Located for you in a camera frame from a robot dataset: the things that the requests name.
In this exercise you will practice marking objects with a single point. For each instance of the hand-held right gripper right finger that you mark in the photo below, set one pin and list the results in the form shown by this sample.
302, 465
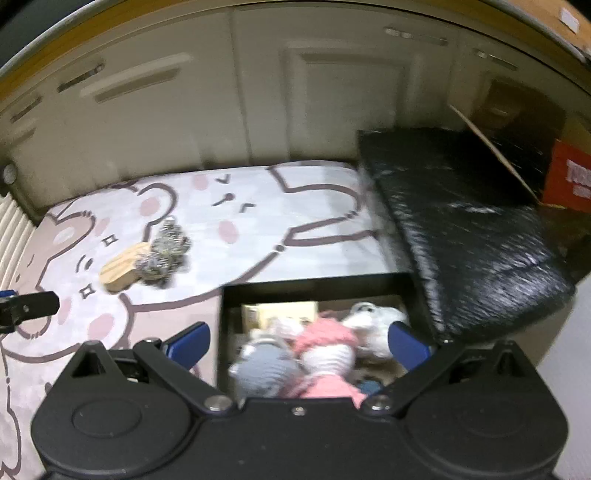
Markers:
407, 344

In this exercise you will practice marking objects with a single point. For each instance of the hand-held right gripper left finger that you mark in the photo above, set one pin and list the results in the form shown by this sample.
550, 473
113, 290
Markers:
188, 344

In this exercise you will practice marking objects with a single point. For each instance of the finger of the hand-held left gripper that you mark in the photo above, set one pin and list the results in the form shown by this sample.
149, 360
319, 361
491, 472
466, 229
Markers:
32, 307

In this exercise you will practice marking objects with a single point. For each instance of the black storage box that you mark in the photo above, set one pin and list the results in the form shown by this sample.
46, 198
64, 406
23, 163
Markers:
231, 323

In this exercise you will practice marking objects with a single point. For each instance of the white and pink crochet doll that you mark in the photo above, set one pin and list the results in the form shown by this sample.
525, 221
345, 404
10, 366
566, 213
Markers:
328, 344

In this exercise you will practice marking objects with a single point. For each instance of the grey crochet toy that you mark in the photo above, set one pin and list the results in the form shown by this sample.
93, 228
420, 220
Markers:
268, 367

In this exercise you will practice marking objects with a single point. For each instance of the white floral fabric pouch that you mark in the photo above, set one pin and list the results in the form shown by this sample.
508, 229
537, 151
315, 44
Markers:
376, 327

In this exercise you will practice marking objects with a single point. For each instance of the brown and blue crochet toy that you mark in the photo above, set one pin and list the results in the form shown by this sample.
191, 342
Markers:
371, 387

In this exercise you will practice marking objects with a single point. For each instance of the white ribbed radiator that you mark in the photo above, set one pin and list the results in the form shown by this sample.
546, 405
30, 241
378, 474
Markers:
14, 240

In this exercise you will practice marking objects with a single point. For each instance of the grey metallic yarn ornament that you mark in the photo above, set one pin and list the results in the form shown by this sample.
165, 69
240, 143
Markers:
166, 254

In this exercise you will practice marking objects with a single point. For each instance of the light wooden piece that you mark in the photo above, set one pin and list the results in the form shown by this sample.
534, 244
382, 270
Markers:
122, 270

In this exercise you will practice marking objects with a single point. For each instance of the bunny printed mat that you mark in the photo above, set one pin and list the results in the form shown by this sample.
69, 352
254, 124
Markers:
184, 221

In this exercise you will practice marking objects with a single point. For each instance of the cream cabinet door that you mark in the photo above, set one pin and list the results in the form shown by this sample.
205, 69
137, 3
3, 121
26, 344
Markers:
152, 138
351, 101
508, 60

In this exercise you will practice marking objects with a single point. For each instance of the red printed carton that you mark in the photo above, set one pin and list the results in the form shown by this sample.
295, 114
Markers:
570, 177

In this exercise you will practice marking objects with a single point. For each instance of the open brown cardboard box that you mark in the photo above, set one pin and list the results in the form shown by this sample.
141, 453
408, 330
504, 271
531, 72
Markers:
517, 134

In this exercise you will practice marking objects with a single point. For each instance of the wooden countertop edge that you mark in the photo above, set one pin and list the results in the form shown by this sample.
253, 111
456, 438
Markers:
521, 21

